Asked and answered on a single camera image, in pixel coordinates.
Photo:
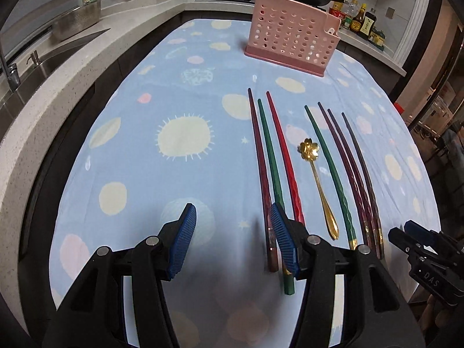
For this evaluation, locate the red seasoning packet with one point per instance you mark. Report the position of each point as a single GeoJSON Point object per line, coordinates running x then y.
{"type": "Point", "coordinates": [337, 14]}

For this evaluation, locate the sink soap dispenser pump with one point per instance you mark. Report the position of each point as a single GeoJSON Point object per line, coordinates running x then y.
{"type": "Point", "coordinates": [35, 58]}

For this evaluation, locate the dark brown chopstick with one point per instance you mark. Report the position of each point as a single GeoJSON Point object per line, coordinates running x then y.
{"type": "Point", "coordinates": [352, 134]}

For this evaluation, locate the stainless steel sink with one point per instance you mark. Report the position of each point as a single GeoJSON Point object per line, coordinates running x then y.
{"type": "Point", "coordinates": [54, 58]}

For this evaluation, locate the gold flower spoon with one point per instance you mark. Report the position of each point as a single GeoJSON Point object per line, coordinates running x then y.
{"type": "Point", "coordinates": [309, 149]}

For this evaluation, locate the brown soy sauce bottle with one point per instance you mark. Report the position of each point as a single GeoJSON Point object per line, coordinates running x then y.
{"type": "Point", "coordinates": [359, 20]}

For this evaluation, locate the pink perforated utensil basket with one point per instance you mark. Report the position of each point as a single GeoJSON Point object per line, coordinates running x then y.
{"type": "Point", "coordinates": [290, 32]}

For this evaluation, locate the wall outlet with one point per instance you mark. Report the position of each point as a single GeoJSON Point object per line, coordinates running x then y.
{"type": "Point", "coordinates": [390, 12]}

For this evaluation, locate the clear oil bottle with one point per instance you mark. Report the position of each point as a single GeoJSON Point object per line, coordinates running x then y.
{"type": "Point", "coordinates": [350, 14]}

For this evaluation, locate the dark vinegar bottle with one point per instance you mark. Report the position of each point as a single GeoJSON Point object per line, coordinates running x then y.
{"type": "Point", "coordinates": [368, 25]}

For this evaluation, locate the purple chopstick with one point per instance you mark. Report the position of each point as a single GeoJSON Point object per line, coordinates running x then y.
{"type": "Point", "coordinates": [340, 134]}

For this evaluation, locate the green chopstick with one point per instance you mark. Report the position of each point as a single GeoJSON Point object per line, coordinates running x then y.
{"type": "Point", "coordinates": [328, 159]}
{"type": "Point", "coordinates": [268, 152]}

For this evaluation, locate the steel colander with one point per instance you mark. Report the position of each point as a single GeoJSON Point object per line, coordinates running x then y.
{"type": "Point", "coordinates": [78, 20]}

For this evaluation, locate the steel faucet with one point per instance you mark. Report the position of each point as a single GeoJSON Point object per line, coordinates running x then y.
{"type": "Point", "coordinates": [11, 72]}

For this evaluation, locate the yellow label bottle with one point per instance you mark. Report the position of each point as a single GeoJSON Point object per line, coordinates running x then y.
{"type": "Point", "coordinates": [338, 4]}

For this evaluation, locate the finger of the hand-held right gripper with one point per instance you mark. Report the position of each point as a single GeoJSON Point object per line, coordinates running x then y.
{"type": "Point", "coordinates": [400, 240]}
{"type": "Point", "coordinates": [422, 232]}

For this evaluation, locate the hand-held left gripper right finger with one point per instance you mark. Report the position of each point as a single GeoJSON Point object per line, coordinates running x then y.
{"type": "Point", "coordinates": [284, 235]}

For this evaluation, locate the blue patterned tablecloth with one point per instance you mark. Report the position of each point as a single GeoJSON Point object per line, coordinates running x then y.
{"type": "Point", "coordinates": [181, 90]}

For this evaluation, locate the small seasoning jars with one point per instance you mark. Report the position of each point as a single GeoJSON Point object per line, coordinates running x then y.
{"type": "Point", "coordinates": [377, 38]}

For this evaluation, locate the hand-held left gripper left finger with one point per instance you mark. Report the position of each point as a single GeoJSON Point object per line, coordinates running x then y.
{"type": "Point", "coordinates": [183, 239]}

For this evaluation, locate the dark red chopstick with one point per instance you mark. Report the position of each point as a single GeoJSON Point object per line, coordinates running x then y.
{"type": "Point", "coordinates": [255, 134]}
{"type": "Point", "coordinates": [331, 134]}

